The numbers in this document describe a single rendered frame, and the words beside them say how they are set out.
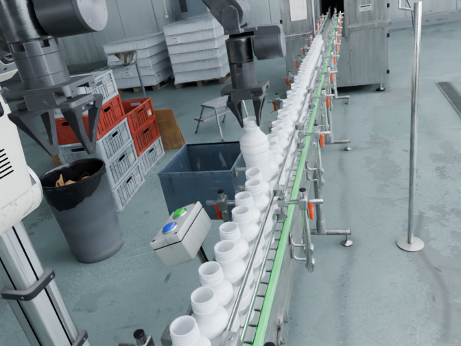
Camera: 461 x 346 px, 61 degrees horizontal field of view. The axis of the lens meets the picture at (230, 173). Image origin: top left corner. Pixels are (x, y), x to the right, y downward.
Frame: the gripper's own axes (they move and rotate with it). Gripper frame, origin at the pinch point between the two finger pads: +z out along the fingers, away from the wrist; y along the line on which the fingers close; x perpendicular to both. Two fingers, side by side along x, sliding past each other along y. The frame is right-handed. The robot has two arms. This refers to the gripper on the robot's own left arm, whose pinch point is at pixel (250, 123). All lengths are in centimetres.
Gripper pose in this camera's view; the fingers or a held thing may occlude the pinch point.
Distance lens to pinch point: 94.3
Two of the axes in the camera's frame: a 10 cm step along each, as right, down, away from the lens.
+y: -9.5, 0.3, 3.1
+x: -2.6, 4.4, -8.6
